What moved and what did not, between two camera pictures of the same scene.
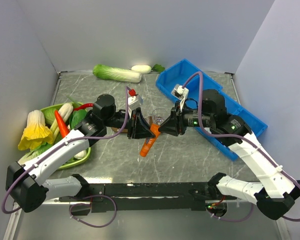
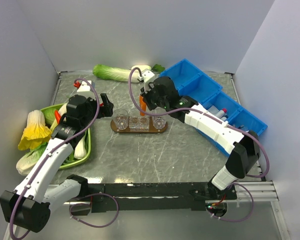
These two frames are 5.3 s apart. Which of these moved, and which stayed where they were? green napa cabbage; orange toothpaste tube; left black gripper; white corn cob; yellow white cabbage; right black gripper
Moved: orange toothpaste tube; right black gripper; left black gripper
Stayed: yellow white cabbage; white corn cob; green napa cabbage
